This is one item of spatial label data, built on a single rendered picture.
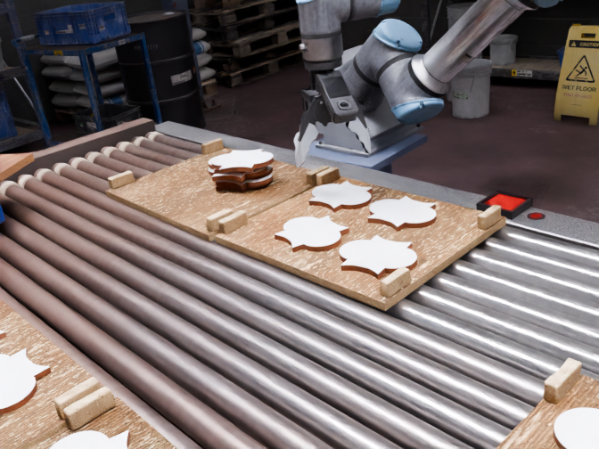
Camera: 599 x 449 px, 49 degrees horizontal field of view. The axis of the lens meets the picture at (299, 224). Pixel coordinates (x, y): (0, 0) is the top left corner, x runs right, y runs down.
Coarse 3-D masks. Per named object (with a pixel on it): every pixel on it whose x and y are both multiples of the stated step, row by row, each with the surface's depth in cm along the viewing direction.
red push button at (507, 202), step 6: (492, 198) 129; (498, 198) 128; (504, 198) 128; (510, 198) 128; (516, 198) 128; (492, 204) 126; (498, 204) 126; (504, 204) 126; (510, 204) 125; (516, 204) 125
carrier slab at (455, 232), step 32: (384, 192) 135; (256, 224) 128; (352, 224) 123; (448, 224) 119; (256, 256) 118; (288, 256) 115; (320, 256) 114; (448, 256) 109; (352, 288) 103; (416, 288) 104
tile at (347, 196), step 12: (312, 192) 136; (324, 192) 136; (336, 192) 135; (348, 192) 134; (360, 192) 134; (312, 204) 133; (324, 204) 132; (336, 204) 130; (348, 204) 129; (360, 204) 129
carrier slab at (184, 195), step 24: (168, 168) 164; (192, 168) 162; (288, 168) 154; (120, 192) 152; (144, 192) 150; (168, 192) 149; (192, 192) 147; (216, 192) 146; (240, 192) 144; (264, 192) 142; (288, 192) 141; (168, 216) 136; (192, 216) 135
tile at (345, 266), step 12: (360, 240) 115; (372, 240) 114; (384, 240) 114; (348, 252) 111; (360, 252) 111; (372, 252) 110; (384, 252) 110; (396, 252) 109; (408, 252) 109; (348, 264) 108; (360, 264) 107; (372, 264) 107; (384, 264) 106; (396, 264) 106; (408, 264) 106
